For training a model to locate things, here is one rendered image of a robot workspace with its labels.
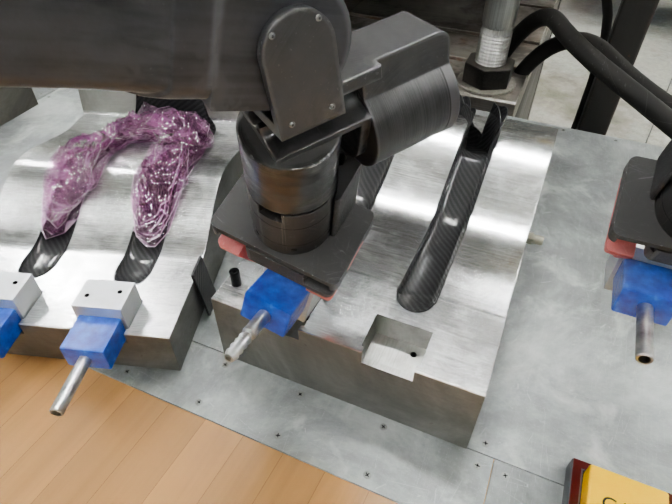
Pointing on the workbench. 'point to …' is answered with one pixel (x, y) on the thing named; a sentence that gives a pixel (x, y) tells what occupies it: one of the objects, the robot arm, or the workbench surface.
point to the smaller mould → (15, 102)
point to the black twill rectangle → (203, 284)
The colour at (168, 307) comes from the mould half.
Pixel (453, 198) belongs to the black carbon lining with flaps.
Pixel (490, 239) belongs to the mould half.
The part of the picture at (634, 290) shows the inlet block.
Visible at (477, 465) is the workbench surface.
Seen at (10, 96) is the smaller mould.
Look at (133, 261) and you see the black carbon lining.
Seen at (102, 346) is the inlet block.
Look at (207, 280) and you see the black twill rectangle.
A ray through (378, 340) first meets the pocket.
